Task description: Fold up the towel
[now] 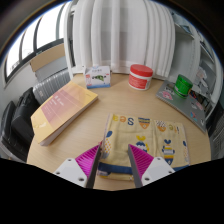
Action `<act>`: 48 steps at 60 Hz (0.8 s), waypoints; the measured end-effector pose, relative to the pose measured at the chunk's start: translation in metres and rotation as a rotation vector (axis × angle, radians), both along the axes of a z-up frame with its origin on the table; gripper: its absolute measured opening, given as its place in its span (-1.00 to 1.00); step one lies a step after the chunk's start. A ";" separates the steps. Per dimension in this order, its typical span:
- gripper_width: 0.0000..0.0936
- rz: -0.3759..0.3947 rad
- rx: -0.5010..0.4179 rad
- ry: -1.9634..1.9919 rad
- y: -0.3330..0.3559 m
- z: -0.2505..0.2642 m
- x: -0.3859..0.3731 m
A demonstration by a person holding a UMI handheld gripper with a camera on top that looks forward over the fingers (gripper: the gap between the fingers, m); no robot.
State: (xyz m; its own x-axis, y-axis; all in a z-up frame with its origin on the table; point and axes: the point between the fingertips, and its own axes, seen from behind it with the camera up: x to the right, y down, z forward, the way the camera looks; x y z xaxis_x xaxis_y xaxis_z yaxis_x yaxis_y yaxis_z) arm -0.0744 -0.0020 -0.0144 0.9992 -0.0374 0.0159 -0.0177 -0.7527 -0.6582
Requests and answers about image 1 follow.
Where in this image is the small white and blue box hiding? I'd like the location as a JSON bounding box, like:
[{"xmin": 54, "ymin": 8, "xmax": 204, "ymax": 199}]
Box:
[{"xmin": 84, "ymin": 65, "xmax": 112, "ymax": 89}]

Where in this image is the white curtain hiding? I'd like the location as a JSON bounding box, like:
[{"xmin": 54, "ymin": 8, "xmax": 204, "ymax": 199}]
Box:
[{"xmin": 64, "ymin": 0, "xmax": 176, "ymax": 78}]

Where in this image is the black-framed window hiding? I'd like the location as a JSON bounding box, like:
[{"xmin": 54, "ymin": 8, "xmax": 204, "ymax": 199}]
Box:
[{"xmin": 3, "ymin": 4, "xmax": 73, "ymax": 88}]

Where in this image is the yellow printed towel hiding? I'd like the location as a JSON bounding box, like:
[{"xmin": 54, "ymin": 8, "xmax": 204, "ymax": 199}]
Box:
[{"xmin": 97, "ymin": 113, "xmax": 191, "ymax": 182}]

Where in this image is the grey laptop with stickers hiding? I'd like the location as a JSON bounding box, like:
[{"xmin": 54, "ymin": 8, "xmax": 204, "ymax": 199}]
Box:
[{"xmin": 155, "ymin": 79, "xmax": 208, "ymax": 134}]

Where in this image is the white jar with red lid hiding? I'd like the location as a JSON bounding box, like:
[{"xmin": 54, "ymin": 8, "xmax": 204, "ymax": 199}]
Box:
[{"xmin": 128, "ymin": 63, "xmax": 154, "ymax": 91}]

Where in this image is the brown cardboard sheet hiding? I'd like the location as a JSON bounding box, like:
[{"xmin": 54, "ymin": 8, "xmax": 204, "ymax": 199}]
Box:
[{"xmin": 29, "ymin": 43, "xmax": 67, "ymax": 73}]

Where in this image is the black suitcase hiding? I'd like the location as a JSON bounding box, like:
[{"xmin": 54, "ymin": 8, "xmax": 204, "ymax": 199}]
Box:
[{"xmin": 0, "ymin": 100, "xmax": 31, "ymax": 163}]

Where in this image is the black bag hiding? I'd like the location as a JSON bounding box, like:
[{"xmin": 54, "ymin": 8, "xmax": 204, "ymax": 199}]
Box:
[{"xmin": 11, "ymin": 87, "xmax": 41, "ymax": 138}]

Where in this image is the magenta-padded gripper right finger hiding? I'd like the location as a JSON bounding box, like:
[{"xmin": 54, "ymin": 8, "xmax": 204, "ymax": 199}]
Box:
[{"xmin": 127, "ymin": 143, "xmax": 176, "ymax": 188}]

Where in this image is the grey radiator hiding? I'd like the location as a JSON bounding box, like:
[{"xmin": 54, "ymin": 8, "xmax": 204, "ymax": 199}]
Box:
[{"xmin": 32, "ymin": 69, "xmax": 72, "ymax": 105}]

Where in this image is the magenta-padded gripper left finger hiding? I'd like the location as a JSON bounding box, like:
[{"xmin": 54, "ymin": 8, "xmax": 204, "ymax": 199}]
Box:
[{"xmin": 53, "ymin": 141, "xmax": 103, "ymax": 189}]

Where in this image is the green can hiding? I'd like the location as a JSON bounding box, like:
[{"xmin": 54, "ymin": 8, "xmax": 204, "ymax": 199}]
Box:
[{"xmin": 173, "ymin": 74, "xmax": 194, "ymax": 99}]

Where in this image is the white shelf unit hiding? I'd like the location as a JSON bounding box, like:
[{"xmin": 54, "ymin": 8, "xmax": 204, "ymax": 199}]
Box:
[{"xmin": 166, "ymin": 9, "xmax": 224, "ymax": 118}]

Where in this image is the yellow and pink book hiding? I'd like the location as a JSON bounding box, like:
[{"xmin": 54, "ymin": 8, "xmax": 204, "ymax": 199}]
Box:
[{"xmin": 30, "ymin": 81, "xmax": 99, "ymax": 147}]

